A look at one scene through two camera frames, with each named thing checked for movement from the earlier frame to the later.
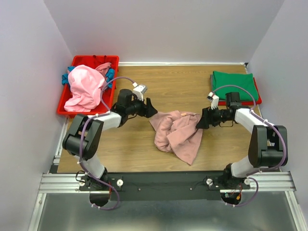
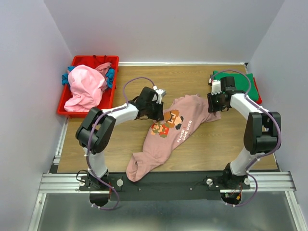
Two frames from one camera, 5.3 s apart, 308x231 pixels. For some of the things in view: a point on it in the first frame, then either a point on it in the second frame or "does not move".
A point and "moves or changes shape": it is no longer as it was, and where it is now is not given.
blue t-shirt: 110,74 does not move
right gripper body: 217,115 -> 215,102
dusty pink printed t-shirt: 176,133 moves or changes shape
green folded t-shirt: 246,80 does not move
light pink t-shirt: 86,84 does not move
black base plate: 163,186 does not move
